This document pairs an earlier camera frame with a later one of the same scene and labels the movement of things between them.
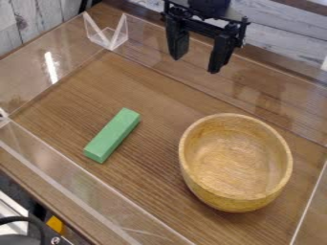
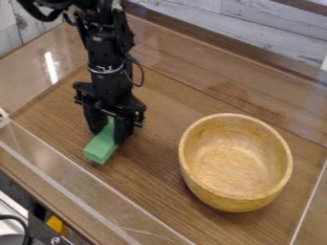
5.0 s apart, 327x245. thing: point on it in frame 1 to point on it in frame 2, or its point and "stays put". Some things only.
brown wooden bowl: x=235 y=161 stays put
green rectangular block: x=111 y=135 stays put
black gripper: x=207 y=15 to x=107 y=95
